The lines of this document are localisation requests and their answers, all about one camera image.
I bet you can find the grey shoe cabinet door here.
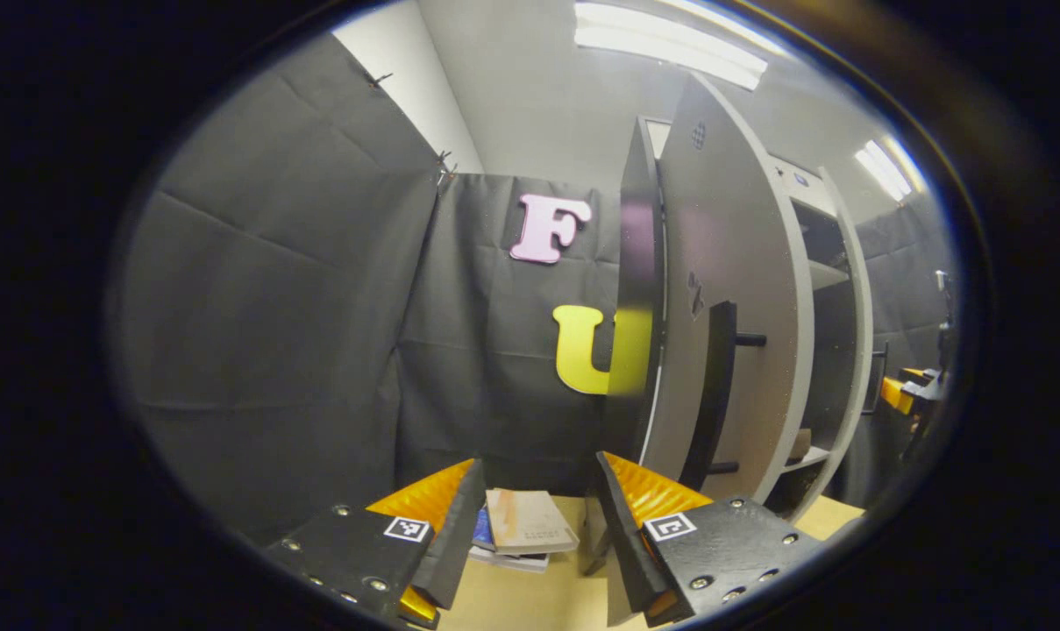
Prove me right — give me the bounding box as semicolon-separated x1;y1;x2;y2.
642;74;816;507
788;165;875;524

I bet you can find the black backdrop cloth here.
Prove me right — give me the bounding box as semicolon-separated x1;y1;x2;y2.
113;33;956;546

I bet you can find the white book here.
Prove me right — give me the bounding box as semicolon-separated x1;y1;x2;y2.
467;545;551;575

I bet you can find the tan book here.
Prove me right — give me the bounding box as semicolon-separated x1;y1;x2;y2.
484;488;581;557

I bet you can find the ceiling light panel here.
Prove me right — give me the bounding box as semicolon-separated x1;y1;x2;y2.
573;2;769;91
853;137;927;202

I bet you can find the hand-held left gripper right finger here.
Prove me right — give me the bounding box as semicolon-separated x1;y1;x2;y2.
594;451;824;627

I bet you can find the grey shoe cabinet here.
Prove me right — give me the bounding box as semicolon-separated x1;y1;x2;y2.
582;117;853;575

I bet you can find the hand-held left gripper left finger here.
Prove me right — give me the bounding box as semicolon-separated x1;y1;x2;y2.
262;457;488;630

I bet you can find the black door handle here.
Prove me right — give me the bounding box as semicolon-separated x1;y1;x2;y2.
679;301;769;492
863;342;890;417

